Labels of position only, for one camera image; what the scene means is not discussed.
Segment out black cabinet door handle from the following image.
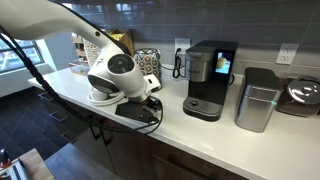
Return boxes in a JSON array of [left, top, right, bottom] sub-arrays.
[[101, 129, 113, 147], [88, 123, 102, 141]]

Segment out black power cord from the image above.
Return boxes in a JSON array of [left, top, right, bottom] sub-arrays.
[[161, 47, 185, 80]]

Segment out black coffee machine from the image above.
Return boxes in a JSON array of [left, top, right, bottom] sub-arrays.
[[182, 40, 240, 122]]

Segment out window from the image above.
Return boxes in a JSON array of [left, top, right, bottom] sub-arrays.
[[0, 37, 45, 75]]

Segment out tall stack of paper cups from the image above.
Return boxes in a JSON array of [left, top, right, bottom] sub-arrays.
[[82, 37, 102, 68]]

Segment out stainless steel canister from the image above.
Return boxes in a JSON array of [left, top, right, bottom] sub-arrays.
[[234, 66, 283, 134]]

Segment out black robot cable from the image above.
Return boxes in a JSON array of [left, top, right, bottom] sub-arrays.
[[0, 24, 165, 136]]

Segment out yellow snack box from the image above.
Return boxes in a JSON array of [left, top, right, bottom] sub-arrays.
[[105, 28, 136, 57]]

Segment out wooden condiment organizer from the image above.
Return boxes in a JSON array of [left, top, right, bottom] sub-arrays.
[[68, 31, 92, 76]]

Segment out white round cup tray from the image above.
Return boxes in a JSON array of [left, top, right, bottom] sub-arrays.
[[87, 88, 127, 107]]

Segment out dark wood base cabinets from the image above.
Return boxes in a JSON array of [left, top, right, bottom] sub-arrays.
[[68, 106, 249, 180]]

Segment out white wall outlet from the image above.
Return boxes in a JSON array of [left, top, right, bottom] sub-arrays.
[[174, 37, 192, 55], [275, 42, 300, 66]]

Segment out light wooden table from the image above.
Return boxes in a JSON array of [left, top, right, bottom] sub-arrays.
[[18, 148, 56, 180]]

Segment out wire coffee pod carousel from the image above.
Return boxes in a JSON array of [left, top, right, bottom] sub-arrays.
[[133, 47, 164, 90]]

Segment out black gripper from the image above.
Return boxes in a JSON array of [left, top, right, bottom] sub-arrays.
[[114, 99, 163, 124]]

